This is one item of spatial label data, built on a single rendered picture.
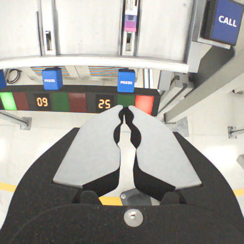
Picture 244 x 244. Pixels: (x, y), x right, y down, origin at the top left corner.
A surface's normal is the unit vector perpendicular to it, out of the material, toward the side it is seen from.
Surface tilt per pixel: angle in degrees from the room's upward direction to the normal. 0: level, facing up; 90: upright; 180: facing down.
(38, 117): 0
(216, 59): 90
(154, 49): 45
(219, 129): 0
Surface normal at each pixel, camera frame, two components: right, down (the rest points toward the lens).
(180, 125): 0.04, -0.21
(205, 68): -1.00, -0.05
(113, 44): 0.00, 0.55
